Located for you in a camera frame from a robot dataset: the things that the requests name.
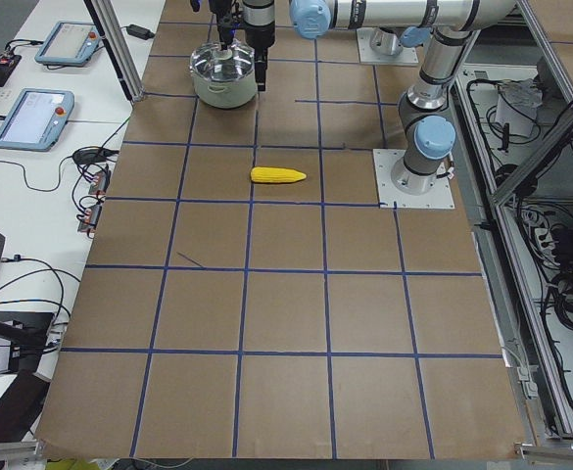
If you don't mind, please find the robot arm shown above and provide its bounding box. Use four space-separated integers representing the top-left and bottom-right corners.
243 0 275 92
289 0 514 195

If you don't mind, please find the aluminium frame post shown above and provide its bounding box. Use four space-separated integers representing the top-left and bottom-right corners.
83 0 145 103

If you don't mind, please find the yellow corn cob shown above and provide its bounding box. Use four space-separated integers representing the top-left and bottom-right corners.
250 166 307 184

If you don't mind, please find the far teach pendant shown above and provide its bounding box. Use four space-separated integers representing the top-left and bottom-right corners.
34 22 100 67

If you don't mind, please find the teach pendant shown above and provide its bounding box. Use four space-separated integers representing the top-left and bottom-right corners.
0 88 74 152
34 22 100 67

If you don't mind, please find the glass pot lid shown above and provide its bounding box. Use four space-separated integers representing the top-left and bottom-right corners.
190 40 255 83

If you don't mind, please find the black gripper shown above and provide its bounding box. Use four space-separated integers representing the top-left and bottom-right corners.
245 22 273 92
209 0 239 50

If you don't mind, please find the near teach pendant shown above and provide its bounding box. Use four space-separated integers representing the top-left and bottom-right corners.
0 88 74 152

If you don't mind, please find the black power adapter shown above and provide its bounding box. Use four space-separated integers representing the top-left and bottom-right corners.
126 24 155 40

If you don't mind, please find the pale green steel pot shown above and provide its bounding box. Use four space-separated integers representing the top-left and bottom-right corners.
190 68 258 109

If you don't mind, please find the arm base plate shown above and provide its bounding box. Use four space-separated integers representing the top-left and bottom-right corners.
372 149 455 210
357 27 418 67

